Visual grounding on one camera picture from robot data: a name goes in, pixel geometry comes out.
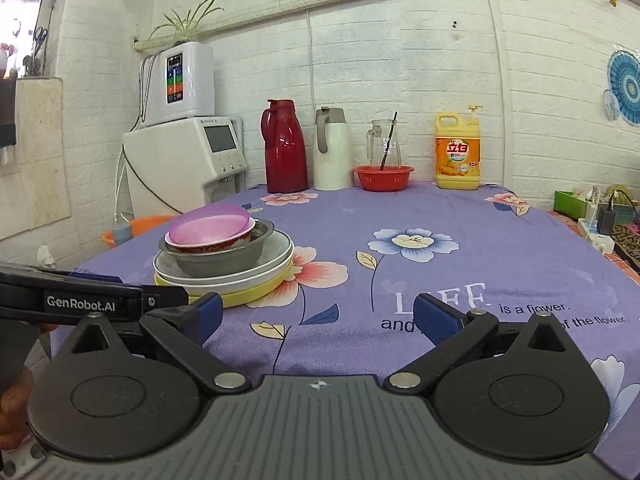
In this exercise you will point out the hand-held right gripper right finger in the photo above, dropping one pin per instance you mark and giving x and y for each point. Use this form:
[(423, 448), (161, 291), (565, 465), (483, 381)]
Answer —
[(435, 317)]

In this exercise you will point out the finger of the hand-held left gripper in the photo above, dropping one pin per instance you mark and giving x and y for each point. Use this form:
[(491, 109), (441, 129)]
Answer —
[(95, 276)]

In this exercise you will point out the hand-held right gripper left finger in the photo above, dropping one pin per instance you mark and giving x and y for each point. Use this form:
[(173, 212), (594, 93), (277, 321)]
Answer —
[(210, 310)]

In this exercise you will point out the yellow plate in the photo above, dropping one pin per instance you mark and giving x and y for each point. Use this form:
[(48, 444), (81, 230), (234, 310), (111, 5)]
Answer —
[(250, 297)]

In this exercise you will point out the stainless steel bowl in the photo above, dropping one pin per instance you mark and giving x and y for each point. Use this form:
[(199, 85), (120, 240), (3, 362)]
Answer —
[(220, 262)]

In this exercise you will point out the white ceramic bowl red pattern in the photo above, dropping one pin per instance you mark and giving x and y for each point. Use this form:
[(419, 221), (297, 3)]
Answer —
[(235, 241)]

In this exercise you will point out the purple plastic bowl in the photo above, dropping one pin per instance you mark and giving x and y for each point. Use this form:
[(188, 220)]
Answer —
[(210, 227)]

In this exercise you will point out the white plate with patterned rim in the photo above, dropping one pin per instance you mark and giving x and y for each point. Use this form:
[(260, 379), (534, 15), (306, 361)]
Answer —
[(277, 252)]

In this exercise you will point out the person's left hand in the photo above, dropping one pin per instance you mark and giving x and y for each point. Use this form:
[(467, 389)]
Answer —
[(12, 410)]

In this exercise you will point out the blue cup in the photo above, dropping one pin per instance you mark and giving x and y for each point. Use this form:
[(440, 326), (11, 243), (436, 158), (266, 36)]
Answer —
[(121, 237)]

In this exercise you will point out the orange plastic basin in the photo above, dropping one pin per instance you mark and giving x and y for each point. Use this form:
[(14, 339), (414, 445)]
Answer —
[(145, 225)]

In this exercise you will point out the purple floral tablecloth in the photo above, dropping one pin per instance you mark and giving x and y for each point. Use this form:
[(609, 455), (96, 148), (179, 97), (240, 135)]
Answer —
[(350, 270)]

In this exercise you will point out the beige stone slab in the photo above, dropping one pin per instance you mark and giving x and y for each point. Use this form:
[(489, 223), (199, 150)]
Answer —
[(42, 160)]

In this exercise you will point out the white water dispenser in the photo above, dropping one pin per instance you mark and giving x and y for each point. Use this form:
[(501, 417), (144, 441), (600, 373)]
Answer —
[(170, 170)]

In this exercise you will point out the red plastic basket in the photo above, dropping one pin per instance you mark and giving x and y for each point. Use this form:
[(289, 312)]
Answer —
[(382, 180)]

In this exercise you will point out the yellow detergent bottle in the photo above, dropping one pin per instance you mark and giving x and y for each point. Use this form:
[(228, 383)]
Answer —
[(457, 160)]

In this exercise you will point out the red thermos jug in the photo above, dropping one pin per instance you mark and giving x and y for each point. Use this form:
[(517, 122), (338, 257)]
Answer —
[(285, 160)]

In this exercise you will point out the green tissue box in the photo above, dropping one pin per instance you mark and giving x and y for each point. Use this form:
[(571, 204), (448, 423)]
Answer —
[(567, 202)]

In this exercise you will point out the white power strip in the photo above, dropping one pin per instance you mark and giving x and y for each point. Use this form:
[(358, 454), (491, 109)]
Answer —
[(595, 240)]

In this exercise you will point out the glass pitcher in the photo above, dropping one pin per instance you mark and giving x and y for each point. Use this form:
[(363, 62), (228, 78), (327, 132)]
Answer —
[(375, 150)]

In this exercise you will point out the black stirring stick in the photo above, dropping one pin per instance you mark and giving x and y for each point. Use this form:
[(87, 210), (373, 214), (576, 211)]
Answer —
[(389, 140)]

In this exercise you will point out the white thermos jug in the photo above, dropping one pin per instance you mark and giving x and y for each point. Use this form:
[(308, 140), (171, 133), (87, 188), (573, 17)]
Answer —
[(332, 160)]

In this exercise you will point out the black charger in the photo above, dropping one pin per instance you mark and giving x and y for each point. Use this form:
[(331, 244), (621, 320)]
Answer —
[(607, 220)]

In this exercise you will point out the leopard patterned cloth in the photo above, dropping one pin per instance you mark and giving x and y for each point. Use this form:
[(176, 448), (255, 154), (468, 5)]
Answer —
[(627, 245)]

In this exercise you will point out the white water purifier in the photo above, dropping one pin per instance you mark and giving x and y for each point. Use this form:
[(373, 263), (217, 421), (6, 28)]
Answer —
[(192, 85)]

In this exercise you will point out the scissors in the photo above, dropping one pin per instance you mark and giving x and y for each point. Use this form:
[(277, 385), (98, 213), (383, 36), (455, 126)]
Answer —
[(40, 37)]

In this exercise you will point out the window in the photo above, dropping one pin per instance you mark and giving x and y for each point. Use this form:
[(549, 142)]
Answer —
[(20, 20)]

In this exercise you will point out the green potted plant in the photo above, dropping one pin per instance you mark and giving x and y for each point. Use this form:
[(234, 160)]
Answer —
[(180, 22)]

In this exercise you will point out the white vertical wall pipe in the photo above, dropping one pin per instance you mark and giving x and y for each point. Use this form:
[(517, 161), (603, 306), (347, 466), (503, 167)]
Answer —
[(500, 85)]

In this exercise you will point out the blue fan wall decoration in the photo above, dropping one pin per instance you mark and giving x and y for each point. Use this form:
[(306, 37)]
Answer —
[(625, 85)]

